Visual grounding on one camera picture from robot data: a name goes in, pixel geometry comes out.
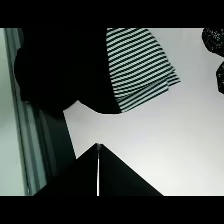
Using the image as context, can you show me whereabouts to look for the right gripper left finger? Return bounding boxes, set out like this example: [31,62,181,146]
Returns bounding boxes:
[33,142,99,197]

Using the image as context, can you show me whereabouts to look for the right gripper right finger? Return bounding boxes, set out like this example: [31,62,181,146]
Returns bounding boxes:
[98,143,164,197]

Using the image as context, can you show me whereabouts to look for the black shirt striped sleeves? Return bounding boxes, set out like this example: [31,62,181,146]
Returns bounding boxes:
[13,27,182,116]

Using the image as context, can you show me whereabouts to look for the black white-speckled garment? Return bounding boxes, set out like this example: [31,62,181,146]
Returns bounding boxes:
[201,27,224,95]

